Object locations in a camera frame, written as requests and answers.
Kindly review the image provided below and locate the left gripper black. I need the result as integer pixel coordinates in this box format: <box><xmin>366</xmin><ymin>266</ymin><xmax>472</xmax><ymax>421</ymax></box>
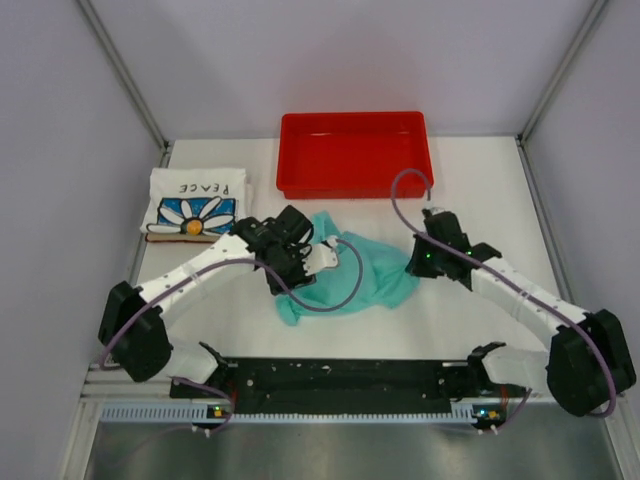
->
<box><xmin>264</xmin><ymin>242</ymin><xmax>316</xmax><ymax>296</ymax></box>

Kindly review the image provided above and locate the teal t-shirt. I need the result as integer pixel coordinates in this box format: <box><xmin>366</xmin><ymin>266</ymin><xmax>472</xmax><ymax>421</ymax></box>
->
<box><xmin>275</xmin><ymin>211</ymin><xmax>419</xmax><ymax>326</ymax></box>

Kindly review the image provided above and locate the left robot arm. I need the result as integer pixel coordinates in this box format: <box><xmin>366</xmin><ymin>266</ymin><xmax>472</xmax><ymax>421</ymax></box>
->
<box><xmin>98</xmin><ymin>206</ymin><xmax>338</xmax><ymax>397</ymax></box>

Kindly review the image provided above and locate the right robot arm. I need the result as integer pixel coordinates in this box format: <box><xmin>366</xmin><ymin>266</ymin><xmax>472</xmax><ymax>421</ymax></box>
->
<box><xmin>407</xmin><ymin>209</ymin><xmax>637</xmax><ymax>417</ymax></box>

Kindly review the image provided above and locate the red plastic bin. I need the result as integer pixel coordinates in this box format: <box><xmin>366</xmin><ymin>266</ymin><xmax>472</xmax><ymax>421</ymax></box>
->
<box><xmin>276</xmin><ymin>111</ymin><xmax>434</xmax><ymax>200</ymax></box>

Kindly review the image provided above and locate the folded white daisy t-shirt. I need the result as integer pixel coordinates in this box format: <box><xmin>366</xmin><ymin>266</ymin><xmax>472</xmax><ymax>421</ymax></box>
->
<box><xmin>140</xmin><ymin>167</ymin><xmax>252</xmax><ymax>241</ymax></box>

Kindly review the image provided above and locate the folded brown t-shirt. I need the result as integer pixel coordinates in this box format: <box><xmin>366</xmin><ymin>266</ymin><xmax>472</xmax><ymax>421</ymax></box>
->
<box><xmin>145</xmin><ymin>233</ymin><xmax>220</xmax><ymax>244</ymax></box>

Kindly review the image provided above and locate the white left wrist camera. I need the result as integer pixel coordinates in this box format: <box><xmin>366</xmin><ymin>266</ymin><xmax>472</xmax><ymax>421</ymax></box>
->
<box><xmin>303</xmin><ymin>236</ymin><xmax>339</xmax><ymax>276</ymax></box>

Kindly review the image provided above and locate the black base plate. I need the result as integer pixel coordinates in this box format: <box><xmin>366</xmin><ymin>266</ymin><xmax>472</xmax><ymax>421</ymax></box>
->
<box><xmin>169</xmin><ymin>342</ymin><xmax>531</xmax><ymax>416</ymax></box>

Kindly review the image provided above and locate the left aluminium corner post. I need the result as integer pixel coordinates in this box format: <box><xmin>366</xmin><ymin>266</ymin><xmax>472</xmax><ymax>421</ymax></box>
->
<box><xmin>74</xmin><ymin>0</ymin><xmax>170</xmax><ymax>151</ymax></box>

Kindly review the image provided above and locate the aluminium corner post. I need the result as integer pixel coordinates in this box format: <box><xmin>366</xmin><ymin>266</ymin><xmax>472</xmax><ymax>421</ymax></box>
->
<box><xmin>74</xmin><ymin>0</ymin><xmax>170</xmax><ymax>151</ymax></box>
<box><xmin>517</xmin><ymin>0</ymin><xmax>614</xmax><ymax>146</ymax></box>

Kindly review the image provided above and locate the aluminium frame rail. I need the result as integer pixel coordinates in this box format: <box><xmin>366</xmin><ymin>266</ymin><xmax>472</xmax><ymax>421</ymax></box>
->
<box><xmin>79</xmin><ymin>362</ymin><xmax>629</xmax><ymax>401</ymax></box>

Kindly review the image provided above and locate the grey slotted cable duct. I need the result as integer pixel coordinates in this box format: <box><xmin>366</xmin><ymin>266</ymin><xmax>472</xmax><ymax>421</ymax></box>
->
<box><xmin>99</xmin><ymin>403</ymin><xmax>479</xmax><ymax>426</ymax></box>

